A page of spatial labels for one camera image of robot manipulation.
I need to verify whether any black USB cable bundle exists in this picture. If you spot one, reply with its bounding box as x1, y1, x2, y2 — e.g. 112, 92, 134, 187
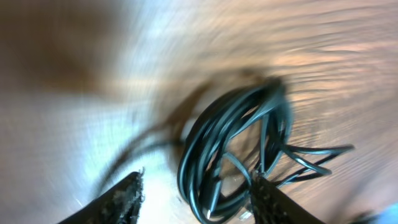
177, 77, 355, 224

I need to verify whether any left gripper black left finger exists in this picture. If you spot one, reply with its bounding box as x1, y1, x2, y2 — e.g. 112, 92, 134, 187
59, 170, 144, 224

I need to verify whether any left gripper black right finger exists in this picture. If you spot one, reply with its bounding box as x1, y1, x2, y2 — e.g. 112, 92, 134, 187
251, 176, 324, 224

